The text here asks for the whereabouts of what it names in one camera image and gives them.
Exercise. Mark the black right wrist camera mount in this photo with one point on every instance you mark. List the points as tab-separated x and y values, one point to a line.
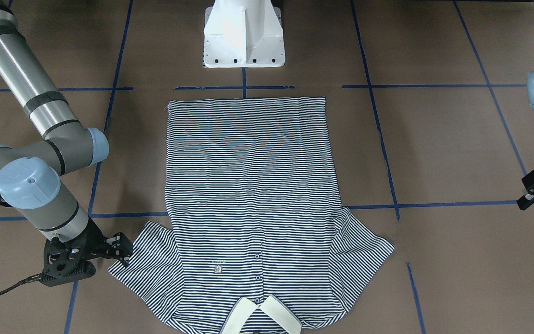
63	264

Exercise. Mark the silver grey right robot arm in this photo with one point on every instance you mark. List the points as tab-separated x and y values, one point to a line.
78	44

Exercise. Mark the navy white striped polo shirt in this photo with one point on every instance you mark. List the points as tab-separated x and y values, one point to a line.
259	241

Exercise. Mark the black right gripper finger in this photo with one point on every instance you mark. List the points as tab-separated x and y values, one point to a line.
123	248

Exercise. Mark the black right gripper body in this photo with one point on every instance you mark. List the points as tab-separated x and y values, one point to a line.
92	235

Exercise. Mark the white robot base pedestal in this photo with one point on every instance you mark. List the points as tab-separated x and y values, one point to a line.
243	34

